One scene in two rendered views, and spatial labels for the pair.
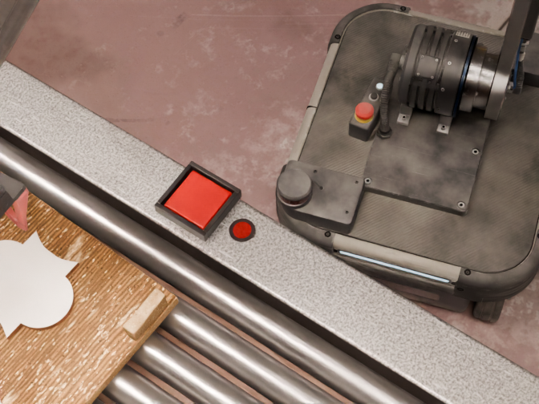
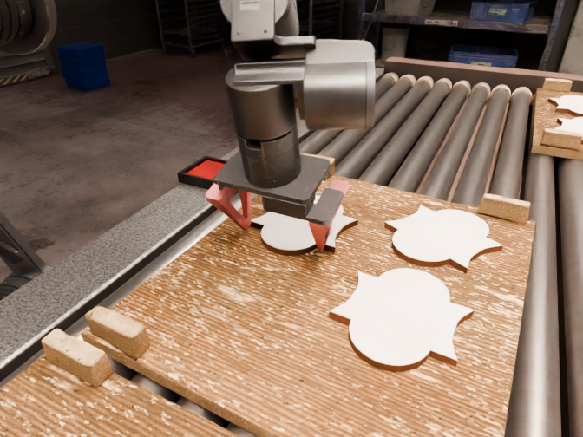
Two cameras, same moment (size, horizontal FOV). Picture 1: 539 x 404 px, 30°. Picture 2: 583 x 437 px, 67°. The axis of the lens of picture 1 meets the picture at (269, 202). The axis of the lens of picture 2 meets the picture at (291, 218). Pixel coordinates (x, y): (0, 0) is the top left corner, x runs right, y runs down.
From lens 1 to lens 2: 1.22 m
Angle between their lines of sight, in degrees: 68
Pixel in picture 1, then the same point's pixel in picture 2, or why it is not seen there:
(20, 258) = (279, 224)
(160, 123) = not seen: outside the picture
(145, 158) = (166, 201)
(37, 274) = not seen: hidden behind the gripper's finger
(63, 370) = (370, 198)
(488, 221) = not seen: hidden behind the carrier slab
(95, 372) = (363, 185)
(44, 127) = (114, 258)
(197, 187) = (201, 170)
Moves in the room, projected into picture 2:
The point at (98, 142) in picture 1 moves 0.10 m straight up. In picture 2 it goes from (142, 225) to (127, 156)
